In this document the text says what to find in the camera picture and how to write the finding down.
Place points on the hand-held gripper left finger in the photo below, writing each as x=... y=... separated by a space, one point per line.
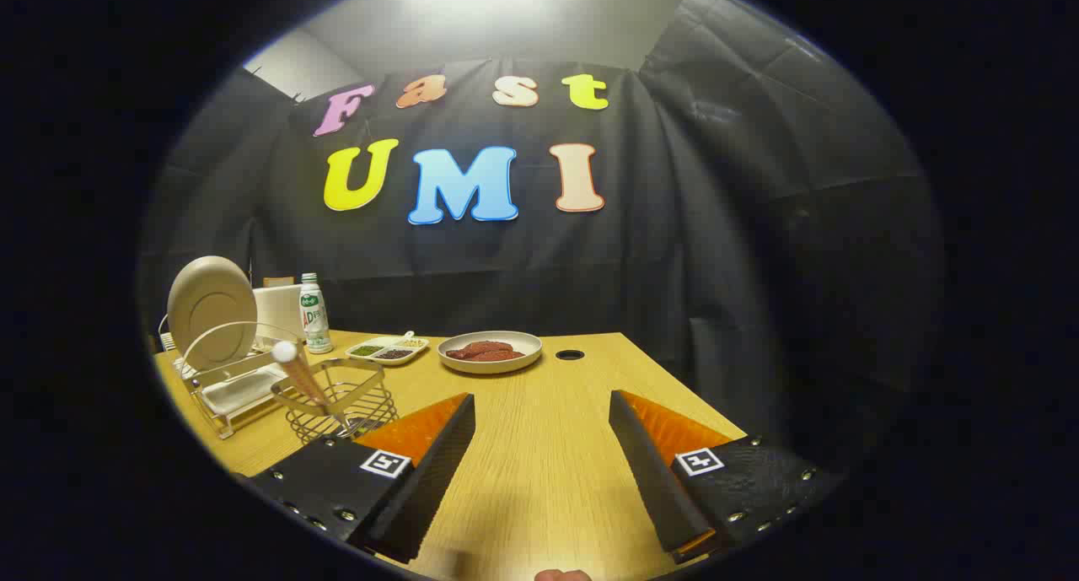
x=430 y=480

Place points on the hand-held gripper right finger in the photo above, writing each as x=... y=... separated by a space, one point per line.
x=649 y=480

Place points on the beige round plate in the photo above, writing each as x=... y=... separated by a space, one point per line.
x=211 y=311

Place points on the beige plate with meat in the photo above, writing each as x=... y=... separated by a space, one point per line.
x=489 y=368

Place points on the white divided dish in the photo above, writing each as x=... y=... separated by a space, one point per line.
x=381 y=342

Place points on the pile of dark beans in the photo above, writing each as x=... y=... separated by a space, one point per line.
x=394 y=354

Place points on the pile of yellow beans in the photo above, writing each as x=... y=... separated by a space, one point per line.
x=413 y=342

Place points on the red meat slice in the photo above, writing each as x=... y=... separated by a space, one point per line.
x=487 y=346
x=493 y=356

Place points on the pile of green beans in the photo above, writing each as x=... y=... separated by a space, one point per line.
x=367 y=350

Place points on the white bottle with green label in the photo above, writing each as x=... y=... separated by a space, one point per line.
x=315 y=324

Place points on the black backdrop cloth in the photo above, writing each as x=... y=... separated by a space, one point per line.
x=716 y=269

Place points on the white toaster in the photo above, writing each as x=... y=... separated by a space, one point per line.
x=278 y=311

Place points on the brown toast slice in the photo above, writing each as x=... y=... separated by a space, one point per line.
x=278 y=282

